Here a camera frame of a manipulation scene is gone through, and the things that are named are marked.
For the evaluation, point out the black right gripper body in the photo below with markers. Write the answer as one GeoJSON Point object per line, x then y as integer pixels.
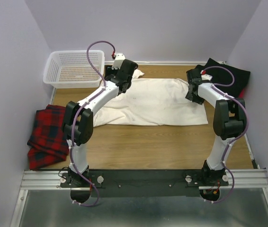
{"type": "Point", "coordinates": [192, 97]}

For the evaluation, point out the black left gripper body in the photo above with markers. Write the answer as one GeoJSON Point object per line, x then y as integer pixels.
{"type": "Point", "coordinates": [114, 74]}

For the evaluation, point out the white t shirt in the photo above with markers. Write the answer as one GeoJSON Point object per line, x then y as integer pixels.
{"type": "Point", "coordinates": [152, 102]}

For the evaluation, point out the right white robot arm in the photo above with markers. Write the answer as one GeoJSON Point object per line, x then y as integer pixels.
{"type": "Point", "coordinates": [229, 124]}

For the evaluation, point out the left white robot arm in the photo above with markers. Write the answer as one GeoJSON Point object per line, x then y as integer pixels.
{"type": "Point", "coordinates": [78, 120]}

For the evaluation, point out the black folded shirt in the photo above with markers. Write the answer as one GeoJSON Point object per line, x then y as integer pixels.
{"type": "Point", "coordinates": [220, 76]}

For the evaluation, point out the white perforated plastic basket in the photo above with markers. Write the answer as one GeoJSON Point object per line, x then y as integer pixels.
{"type": "Point", "coordinates": [74, 69]}

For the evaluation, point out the red plaid folded shirt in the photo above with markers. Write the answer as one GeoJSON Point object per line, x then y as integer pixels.
{"type": "Point", "coordinates": [48, 145]}

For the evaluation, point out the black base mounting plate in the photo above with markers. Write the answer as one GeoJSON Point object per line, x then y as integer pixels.
{"type": "Point", "coordinates": [144, 183]}

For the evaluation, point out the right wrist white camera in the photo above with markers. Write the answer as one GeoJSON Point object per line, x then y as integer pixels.
{"type": "Point", "coordinates": [206, 77]}

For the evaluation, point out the wrist white camera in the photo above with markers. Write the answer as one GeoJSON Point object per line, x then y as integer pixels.
{"type": "Point", "coordinates": [206, 77]}
{"type": "Point", "coordinates": [118, 60]}

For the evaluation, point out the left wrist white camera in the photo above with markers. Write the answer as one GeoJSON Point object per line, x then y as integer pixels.
{"type": "Point", "coordinates": [118, 60]}

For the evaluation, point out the aluminium frame rail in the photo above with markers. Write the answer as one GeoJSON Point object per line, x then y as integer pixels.
{"type": "Point", "coordinates": [49, 180]}

